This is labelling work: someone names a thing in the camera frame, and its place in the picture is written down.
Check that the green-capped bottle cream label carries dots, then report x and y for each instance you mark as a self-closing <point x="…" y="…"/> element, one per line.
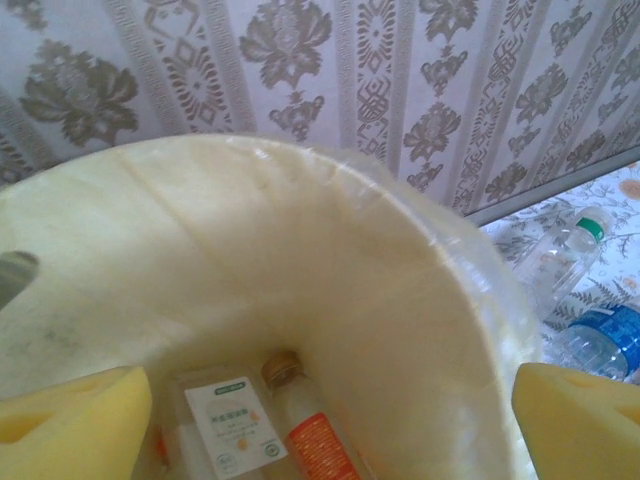
<point x="560" y="260"/>

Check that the bottle with orange label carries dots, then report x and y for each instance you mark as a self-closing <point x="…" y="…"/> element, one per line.
<point x="315" y="440"/>

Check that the clear bottle blue label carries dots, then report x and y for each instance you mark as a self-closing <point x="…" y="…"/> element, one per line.
<point x="600" y="335"/>

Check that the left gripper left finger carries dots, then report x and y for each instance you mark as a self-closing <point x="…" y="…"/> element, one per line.
<point x="65" y="430"/>

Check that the cream plastic bin with liner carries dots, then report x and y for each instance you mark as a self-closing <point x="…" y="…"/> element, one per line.
<point x="350" y="250"/>

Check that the thin aluminium edge strip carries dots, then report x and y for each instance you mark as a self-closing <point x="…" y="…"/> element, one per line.
<point x="550" y="192"/>

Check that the floral patterned tablecloth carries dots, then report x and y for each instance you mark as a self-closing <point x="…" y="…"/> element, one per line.
<point x="620" y="250"/>

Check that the square clear bottle white label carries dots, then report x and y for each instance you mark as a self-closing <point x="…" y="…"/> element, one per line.
<point x="225" y="420"/>

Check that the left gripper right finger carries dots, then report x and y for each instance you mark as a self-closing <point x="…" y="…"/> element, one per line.
<point x="585" y="430"/>

